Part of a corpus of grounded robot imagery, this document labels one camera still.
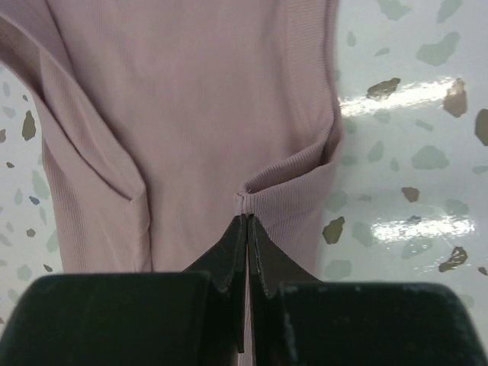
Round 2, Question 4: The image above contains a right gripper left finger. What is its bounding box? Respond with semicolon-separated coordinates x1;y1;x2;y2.
1;215;247;365

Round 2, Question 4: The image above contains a pink tank top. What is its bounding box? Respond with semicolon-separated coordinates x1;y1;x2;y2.
0;0;346;366

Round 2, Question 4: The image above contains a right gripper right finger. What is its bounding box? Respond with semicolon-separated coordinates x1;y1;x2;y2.
248;217;487;365

